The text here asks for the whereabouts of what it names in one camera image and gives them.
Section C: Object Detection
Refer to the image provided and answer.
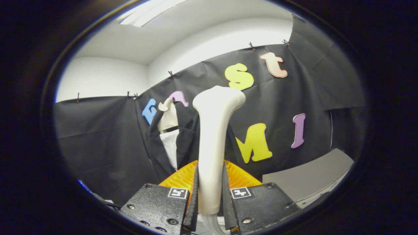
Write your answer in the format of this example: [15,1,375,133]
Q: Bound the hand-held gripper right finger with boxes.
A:
[223,160,301,234]

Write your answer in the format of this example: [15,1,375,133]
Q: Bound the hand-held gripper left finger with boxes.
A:
[121,160,199,235]

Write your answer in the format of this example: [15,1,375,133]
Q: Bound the black jacket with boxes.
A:
[145,109,237,175]

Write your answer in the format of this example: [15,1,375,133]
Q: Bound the white garment steamer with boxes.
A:
[192,86,246,235]

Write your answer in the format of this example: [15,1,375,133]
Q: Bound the grey cabinet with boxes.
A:
[262,149,355,209]

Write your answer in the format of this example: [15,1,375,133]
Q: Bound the black backdrop cloth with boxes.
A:
[54,15,366,206]

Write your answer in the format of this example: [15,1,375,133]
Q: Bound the white mannequin torso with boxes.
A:
[158,98,180,171]

